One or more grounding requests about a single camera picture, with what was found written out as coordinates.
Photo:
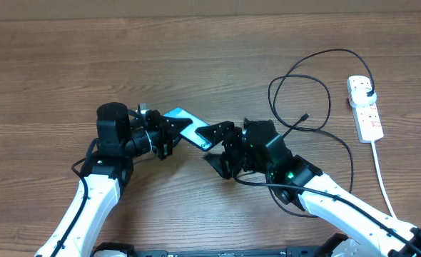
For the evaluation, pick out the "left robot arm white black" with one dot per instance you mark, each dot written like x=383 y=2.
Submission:
x=106 y=170

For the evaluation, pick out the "blue smartphone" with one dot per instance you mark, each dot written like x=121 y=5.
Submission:
x=189 y=133

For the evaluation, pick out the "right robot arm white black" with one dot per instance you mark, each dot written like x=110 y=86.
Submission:
x=258 y=147

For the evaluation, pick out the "white power strip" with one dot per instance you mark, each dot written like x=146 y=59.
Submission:
x=367 y=119

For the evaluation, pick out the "white charger plug adapter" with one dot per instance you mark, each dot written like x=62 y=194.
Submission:
x=360 y=97

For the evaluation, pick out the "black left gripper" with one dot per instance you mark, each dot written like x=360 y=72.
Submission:
x=167 y=133

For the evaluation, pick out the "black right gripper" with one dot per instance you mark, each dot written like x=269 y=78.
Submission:
x=227 y=130

